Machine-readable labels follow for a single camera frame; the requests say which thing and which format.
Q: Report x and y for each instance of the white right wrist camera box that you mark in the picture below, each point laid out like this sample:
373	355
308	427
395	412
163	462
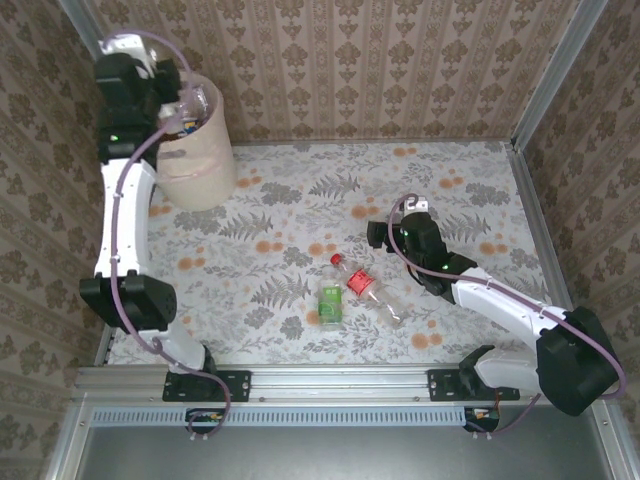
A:
419	204

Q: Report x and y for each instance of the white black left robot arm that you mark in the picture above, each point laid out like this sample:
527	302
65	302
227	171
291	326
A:
125	215

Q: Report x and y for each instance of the beige round bin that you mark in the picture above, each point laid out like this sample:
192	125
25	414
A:
200	165

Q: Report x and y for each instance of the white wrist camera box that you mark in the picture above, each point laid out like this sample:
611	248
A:
419	204
125	47

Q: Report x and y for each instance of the grey metal front panel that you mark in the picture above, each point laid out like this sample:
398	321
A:
340	455

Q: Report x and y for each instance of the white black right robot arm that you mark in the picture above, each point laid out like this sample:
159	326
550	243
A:
575	365

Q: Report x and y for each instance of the green label plastic bottle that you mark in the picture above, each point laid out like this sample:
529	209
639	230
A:
330	302

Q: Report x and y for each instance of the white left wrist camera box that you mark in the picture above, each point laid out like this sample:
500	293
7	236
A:
125	47

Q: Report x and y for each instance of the blue yellow label plastic bottle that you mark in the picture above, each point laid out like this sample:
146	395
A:
192	102

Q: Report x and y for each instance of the aluminium frame post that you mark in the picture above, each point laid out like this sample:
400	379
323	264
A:
555	75
80	20

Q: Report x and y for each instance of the red label red cap bottle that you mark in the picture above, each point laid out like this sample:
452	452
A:
361	281

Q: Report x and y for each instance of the aluminium table side rail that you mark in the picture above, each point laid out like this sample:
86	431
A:
547	225
106	345

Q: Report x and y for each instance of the aluminium front rail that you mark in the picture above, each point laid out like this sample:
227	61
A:
340	382

